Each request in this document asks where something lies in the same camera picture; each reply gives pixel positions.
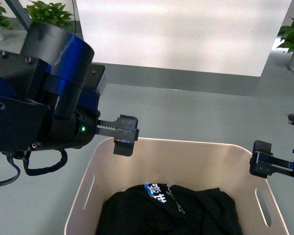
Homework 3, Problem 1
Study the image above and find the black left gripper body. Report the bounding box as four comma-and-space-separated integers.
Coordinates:
40, 109, 100, 150

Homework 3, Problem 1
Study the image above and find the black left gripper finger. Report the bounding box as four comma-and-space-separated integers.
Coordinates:
97, 115, 139, 156

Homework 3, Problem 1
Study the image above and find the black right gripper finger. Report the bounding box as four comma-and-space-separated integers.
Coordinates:
249, 140, 294, 178

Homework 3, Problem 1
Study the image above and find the beige laundry hamper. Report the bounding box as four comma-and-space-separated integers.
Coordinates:
64, 138, 289, 235

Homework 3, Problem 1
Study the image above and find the black printed t-shirt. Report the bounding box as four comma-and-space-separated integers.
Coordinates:
96, 183, 243, 235

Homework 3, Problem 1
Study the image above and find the left potted green plant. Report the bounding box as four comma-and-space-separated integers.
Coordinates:
24, 0, 77, 31

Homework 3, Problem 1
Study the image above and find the black cable loop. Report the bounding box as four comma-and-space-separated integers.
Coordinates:
0, 148, 68, 188

